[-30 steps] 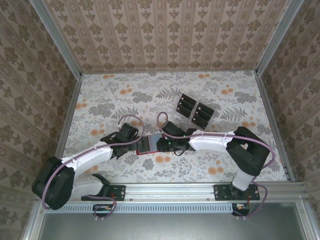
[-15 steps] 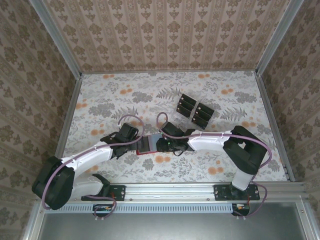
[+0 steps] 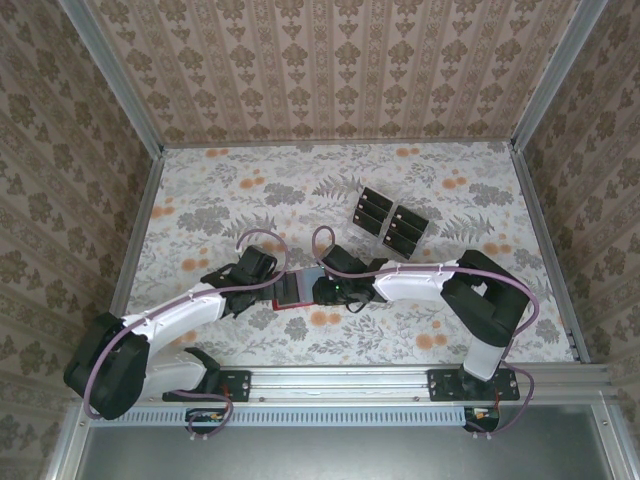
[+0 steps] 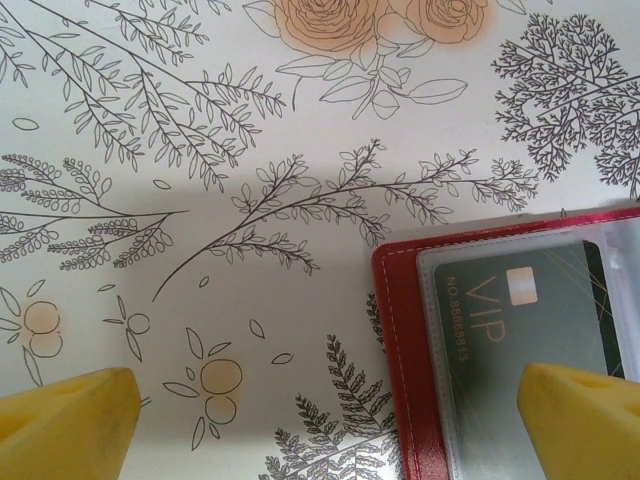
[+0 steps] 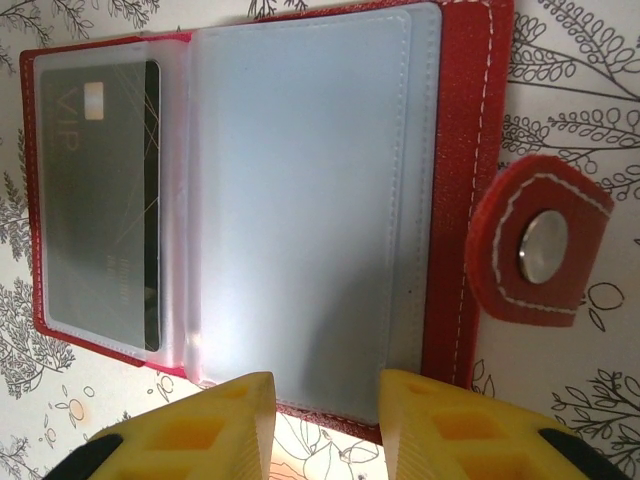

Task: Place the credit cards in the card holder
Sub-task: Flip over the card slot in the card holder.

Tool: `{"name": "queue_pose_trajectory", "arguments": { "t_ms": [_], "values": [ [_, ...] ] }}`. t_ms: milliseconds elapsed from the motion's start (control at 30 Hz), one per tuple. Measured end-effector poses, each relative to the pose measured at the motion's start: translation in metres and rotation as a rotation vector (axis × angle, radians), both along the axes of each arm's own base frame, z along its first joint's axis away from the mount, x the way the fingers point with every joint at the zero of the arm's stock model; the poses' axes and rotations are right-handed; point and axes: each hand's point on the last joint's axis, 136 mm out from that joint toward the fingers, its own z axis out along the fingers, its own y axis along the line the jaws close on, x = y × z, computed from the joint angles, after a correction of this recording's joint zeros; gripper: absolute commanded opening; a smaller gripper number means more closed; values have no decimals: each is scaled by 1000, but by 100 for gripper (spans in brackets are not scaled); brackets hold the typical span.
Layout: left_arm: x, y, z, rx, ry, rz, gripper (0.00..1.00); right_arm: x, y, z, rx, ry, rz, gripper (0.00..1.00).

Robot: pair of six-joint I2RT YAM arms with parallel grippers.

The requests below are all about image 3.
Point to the red framed grey card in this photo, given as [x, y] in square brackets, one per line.
[307, 290]

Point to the small black controller board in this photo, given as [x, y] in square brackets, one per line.
[205, 417]
[480, 415]

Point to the aluminium table edge rail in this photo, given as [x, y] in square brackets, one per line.
[547, 250]
[340, 143]
[141, 210]

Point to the grey metal panel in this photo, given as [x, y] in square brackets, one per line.
[325, 455]

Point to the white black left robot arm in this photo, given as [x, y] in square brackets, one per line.
[185, 312]

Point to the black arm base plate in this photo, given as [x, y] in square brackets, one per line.
[240, 387]
[440, 385]

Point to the aluminium extrusion rail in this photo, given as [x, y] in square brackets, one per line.
[340, 385]

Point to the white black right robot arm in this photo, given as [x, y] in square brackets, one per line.
[410, 285]

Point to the clear acrylic card stand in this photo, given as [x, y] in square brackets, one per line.
[359, 235]

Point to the aluminium frame bar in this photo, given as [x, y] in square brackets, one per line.
[612, 445]
[67, 445]

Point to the aluminium frame post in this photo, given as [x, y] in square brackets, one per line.
[554, 75]
[120, 75]

